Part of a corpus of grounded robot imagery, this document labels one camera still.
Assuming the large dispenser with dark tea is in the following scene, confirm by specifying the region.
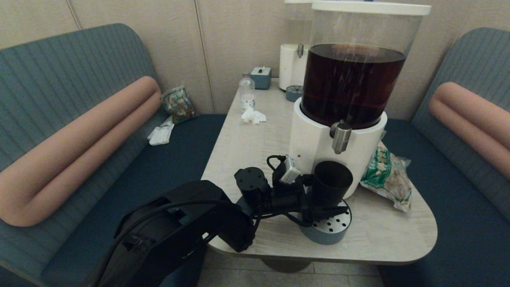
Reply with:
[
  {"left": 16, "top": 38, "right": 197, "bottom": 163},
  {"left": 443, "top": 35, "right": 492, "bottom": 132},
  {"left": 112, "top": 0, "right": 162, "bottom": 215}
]
[{"left": 288, "top": 1, "right": 432, "bottom": 200}]

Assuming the white napkin pack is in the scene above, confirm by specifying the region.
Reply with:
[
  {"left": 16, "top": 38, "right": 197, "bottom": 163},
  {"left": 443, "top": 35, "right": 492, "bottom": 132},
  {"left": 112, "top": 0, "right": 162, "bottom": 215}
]
[{"left": 147, "top": 116, "right": 175, "bottom": 145}]

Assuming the crumpled white tissue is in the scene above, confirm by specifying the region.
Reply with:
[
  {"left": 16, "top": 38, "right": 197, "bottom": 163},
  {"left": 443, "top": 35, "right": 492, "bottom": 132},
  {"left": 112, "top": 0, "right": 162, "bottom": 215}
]
[{"left": 241, "top": 107, "right": 267, "bottom": 125}]

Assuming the blue grey tissue box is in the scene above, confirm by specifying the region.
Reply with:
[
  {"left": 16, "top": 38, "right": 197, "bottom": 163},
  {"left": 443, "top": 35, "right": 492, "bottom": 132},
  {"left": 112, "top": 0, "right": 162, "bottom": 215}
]
[{"left": 251, "top": 67, "right": 272, "bottom": 90}]

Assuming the brown green snack bag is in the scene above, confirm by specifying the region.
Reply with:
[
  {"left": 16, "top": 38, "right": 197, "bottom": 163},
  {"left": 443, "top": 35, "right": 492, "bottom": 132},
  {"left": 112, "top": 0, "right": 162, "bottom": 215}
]
[{"left": 161, "top": 85, "right": 198, "bottom": 124}]

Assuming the black plastic cup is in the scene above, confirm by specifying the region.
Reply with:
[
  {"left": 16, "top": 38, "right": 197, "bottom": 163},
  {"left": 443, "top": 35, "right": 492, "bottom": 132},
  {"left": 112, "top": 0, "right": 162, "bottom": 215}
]
[{"left": 312, "top": 161, "right": 353, "bottom": 210}]

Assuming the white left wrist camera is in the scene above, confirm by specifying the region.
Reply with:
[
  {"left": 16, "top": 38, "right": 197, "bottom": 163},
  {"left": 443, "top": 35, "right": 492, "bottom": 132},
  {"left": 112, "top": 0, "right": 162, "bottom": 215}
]
[{"left": 279, "top": 156, "right": 302, "bottom": 185}]

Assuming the clear plastic bottle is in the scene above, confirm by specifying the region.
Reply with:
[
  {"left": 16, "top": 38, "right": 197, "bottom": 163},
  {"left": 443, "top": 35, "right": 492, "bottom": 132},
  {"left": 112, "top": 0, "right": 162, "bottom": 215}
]
[{"left": 239, "top": 72, "right": 256, "bottom": 110}]

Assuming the small white drink dispenser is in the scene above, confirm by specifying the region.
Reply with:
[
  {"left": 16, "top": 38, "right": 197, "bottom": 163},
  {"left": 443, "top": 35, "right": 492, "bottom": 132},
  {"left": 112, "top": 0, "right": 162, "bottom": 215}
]
[{"left": 279, "top": 0, "right": 315, "bottom": 91}]

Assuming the white large dispenser lid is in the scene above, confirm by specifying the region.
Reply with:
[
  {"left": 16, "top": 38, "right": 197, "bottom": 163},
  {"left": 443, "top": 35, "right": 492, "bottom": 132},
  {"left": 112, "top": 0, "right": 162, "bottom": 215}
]
[{"left": 312, "top": 1, "right": 432, "bottom": 16}]

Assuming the green white snack bag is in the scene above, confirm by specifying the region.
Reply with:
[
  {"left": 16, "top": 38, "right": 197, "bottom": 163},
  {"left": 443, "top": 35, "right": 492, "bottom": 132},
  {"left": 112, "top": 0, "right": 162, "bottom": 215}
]
[{"left": 360, "top": 142, "right": 412, "bottom": 212}]

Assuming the long pink bolster cushion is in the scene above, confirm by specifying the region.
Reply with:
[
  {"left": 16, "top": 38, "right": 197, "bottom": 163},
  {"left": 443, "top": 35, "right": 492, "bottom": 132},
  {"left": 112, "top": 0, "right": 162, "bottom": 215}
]
[{"left": 0, "top": 76, "right": 163, "bottom": 227}]

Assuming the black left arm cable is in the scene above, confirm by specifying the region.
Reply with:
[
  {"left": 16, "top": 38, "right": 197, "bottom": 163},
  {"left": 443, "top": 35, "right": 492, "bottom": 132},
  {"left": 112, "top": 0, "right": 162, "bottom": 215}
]
[{"left": 104, "top": 155, "right": 285, "bottom": 279}]

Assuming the teal bench with short bolster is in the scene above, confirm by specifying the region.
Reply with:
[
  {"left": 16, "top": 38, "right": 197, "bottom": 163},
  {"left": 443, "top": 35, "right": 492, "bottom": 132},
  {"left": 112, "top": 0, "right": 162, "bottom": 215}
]
[{"left": 379, "top": 27, "right": 510, "bottom": 287}]

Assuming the silver dispenser tap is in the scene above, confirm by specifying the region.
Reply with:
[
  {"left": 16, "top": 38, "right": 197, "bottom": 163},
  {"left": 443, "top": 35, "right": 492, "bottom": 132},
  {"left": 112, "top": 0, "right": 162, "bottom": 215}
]
[{"left": 330, "top": 122, "right": 353, "bottom": 155}]

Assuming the short pink bolster cushion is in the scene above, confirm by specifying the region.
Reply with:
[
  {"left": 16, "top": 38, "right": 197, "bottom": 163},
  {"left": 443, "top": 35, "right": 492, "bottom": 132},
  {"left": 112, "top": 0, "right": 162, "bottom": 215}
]
[{"left": 429, "top": 82, "right": 510, "bottom": 181}]

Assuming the small round drip tray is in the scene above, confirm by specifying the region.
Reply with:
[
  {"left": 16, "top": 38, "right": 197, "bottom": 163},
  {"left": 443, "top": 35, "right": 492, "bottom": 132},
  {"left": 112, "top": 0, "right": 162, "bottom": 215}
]
[{"left": 286, "top": 85, "right": 304, "bottom": 102}]

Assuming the round perforated drip tray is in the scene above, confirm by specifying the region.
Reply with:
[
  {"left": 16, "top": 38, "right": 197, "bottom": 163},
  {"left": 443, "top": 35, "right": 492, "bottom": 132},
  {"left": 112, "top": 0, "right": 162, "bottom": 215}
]
[{"left": 297, "top": 199, "right": 352, "bottom": 245}]

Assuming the teal bench with long bolster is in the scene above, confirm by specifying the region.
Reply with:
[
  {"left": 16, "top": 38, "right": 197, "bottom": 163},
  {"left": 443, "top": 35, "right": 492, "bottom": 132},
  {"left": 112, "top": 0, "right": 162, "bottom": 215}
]
[{"left": 0, "top": 23, "right": 228, "bottom": 287}]

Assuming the dark table pedestal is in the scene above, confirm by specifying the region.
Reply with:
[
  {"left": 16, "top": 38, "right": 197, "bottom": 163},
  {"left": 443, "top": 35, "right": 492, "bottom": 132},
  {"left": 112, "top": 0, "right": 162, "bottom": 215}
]
[{"left": 261, "top": 259, "right": 313, "bottom": 273}]

